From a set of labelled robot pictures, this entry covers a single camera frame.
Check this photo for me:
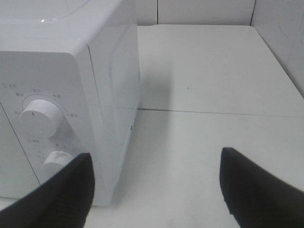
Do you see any white timer knob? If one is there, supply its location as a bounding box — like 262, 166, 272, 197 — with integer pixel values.
42, 151, 74, 175

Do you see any upper white power knob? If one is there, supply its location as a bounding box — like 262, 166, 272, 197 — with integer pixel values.
19, 99, 64, 138

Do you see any white microwave oven body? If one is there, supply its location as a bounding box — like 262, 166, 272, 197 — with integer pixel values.
0, 0, 140, 207

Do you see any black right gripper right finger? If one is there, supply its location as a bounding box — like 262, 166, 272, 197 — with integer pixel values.
220, 147, 304, 228

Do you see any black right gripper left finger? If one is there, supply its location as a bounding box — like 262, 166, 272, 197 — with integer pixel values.
0, 153, 95, 228

